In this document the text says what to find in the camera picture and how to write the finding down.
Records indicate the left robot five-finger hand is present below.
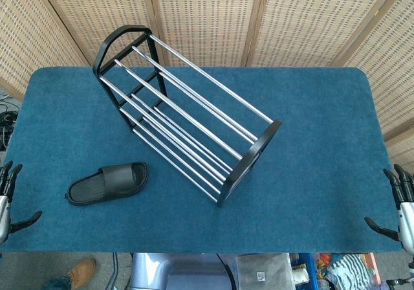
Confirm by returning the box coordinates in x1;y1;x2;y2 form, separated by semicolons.
0;161;43;244

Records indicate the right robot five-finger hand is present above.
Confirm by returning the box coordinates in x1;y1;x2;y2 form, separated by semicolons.
364;163;414;259

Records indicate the black rubber slipper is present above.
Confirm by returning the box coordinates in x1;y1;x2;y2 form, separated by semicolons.
65;162;150;206

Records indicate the black and chrome shoe rack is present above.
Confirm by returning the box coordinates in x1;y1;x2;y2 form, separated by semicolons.
93;25;282;208

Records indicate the black white striped bag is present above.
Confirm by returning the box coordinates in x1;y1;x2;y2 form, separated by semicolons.
324;254;373;290

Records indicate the blue jeans leg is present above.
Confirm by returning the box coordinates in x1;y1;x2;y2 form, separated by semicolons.
41;276;74;290

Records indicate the tan leather boot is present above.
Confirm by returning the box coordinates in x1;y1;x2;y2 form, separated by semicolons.
66;258;97;290

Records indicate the blue carpet mat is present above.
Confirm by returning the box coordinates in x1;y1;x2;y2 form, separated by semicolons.
0;65;408;254

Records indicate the blue plastic crate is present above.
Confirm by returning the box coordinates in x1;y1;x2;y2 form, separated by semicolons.
289;252;317;290

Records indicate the silver robot torso base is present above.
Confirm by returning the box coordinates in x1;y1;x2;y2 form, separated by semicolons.
129;252;237;290

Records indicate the woven rattan folding screen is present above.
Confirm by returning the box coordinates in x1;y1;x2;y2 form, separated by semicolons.
0;0;414;170

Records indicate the tangle of black cables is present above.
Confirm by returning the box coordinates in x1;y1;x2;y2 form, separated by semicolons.
0;89;21;151

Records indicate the black cable on base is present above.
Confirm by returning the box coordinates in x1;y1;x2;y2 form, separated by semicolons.
215;253;236;290

